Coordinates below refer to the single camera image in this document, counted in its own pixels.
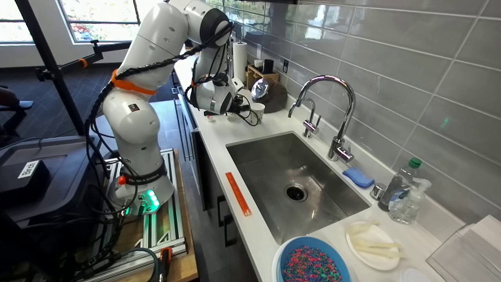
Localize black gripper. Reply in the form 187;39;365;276
229;89;254;116

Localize printed paper coffee cup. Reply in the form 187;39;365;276
249;102;267;124

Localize shiny glass pan lid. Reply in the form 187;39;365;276
251;77;271;102

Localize brown pan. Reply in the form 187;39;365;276
260;80;290;114

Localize wooden organiser box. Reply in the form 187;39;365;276
245;62;282;88

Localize white paper towel roll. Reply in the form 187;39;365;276
232;41;249;81

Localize stainless steel sink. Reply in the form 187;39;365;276
226;131;371;246

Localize small chrome faucet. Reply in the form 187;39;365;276
301;97;323;141

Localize grey base cabinet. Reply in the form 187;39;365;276
171;67;263;282

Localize black sink drain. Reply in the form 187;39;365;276
285;182;309;203

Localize tall chrome faucet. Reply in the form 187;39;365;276
287;73;359;164

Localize blue sponge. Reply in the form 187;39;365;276
342;166;376;189

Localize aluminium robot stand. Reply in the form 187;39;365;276
104;147;201;282

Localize window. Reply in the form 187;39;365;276
0;0;144;47

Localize blue bowl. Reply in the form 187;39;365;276
271;233;354;282

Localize cream stick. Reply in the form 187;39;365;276
348;222;379;238
367;247;403;258
359;238;401;250

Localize multicoloured beads pile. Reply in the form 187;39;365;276
281;246;345;282

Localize black equipment box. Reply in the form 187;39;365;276
0;133;107;232

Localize black tripod stand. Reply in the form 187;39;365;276
14;0;133;138

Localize clear bottle green cap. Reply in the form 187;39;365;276
389;155;436;227

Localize white oval plate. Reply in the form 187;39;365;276
343;221;404;272

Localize orange strap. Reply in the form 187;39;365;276
108;67;158;97

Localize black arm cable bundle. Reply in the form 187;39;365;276
83;20;237;282

